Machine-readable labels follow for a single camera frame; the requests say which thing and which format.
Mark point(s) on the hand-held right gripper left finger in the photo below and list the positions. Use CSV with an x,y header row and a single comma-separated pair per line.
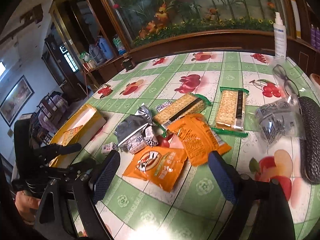
x,y
105,176

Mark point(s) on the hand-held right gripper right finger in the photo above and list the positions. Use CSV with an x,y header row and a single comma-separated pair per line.
x,y
222,177

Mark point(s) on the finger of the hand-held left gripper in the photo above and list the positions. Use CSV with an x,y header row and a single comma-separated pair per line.
x,y
62,149
75,168

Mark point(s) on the yellow cardboard box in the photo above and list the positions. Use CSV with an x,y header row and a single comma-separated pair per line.
x,y
82,122

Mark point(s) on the orange snack packet text side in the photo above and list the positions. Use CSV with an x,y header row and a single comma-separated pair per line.
x,y
197,137

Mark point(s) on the orange snack packet round logo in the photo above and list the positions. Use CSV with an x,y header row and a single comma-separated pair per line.
x,y
156,166

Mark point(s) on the silver grey snack bag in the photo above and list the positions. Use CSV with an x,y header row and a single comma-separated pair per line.
x,y
131,127

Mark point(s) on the cracker packet green wrapper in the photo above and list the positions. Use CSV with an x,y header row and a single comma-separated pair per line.
x,y
231,107
178,110

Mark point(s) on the clear plastic bag grey contents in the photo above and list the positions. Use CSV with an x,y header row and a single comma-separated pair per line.
x,y
277,120

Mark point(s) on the person's left hand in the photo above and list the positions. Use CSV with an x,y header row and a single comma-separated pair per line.
x,y
26,206

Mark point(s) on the fruit printed green tablecloth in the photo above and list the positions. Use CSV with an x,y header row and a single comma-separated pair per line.
x,y
200,200

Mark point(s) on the wooden chair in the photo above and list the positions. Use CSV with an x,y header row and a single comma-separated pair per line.
x,y
51,112

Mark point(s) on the black textured glasses case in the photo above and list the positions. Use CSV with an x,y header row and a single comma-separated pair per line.
x,y
310,140

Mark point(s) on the clear blue water jug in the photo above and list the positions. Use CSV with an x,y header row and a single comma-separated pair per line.
x,y
95,53

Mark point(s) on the dark small jar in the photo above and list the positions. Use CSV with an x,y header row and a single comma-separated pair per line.
x,y
128,64

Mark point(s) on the black framed eyeglasses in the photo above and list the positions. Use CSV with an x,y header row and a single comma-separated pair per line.
x,y
285,80

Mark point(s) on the green plastic bottle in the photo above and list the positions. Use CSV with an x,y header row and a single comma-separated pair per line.
x,y
118,45

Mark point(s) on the pink bowl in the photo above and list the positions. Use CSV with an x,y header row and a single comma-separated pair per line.
x,y
315,79

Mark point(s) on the white spray bottle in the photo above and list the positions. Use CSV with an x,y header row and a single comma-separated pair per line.
x,y
280,40

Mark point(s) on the painted flower glass partition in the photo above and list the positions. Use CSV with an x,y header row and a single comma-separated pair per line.
x,y
200,12

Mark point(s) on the purple bottles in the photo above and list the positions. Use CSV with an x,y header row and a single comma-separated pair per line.
x,y
315,36

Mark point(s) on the rolled white yellow paper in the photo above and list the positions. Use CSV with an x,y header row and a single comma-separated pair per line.
x,y
292,7

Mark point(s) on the framed wall picture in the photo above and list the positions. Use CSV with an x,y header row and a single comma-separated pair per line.
x,y
16,100

